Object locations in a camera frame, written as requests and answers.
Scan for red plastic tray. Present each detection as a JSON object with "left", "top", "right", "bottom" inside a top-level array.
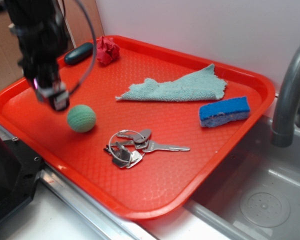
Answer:
[{"left": 0, "top": 36, "right": 275, "bottom": 220}]

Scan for black cable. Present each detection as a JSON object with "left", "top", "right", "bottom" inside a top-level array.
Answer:
[{"left": 64, "top": 0, "right": 98, "bottom": 97}]

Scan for blue sponge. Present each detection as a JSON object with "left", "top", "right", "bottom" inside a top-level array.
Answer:
[{"left": 199, "top": 96, "right": 251, "bottom": 128}]

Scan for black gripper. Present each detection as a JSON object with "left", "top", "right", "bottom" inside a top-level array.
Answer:
[{"left": 24, "top": 59, "right": 70, "bottom": 112}]

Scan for light teal cloth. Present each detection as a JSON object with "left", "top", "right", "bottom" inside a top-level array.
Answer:
[{"left": 115, "top": 64, "right": 227, "bottom": 102}]

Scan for crumpled red paper ball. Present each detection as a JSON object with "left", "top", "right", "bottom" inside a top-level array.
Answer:
[{"left": 96, "top": 36, "right": 120, "bottom": 66}]

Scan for silver key bunch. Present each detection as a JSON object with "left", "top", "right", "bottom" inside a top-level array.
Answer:
[{"left": 103, "top": 128, "right": 191, "bottom": 169}]

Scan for grey faucet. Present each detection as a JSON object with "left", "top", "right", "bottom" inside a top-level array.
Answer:
[{"left": 270, "top": 46, "right": 300, "bottom": 148}]

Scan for green dimpled ball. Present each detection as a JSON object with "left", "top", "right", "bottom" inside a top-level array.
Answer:
[{"left": 66, "top": 104, "right": 97, "bottom": 133}]

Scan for dark teal oval case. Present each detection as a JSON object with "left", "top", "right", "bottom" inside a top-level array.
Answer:
[{"left": 64, "top": 42, "right": 94, "bottom": 65}]

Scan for grey sink basin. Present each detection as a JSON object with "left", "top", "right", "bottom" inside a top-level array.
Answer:
[{"left": 185, "top": 117, "right": 300, "bottom": 240}]

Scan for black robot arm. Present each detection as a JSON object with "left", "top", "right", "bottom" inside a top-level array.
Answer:
[{"left": 4, "top": 0, "right": 70, "bottom": 111}]

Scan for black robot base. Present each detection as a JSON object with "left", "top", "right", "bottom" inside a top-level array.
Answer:
[{"left": 0, "top": 137, "right": 44, "bottom": 224}]

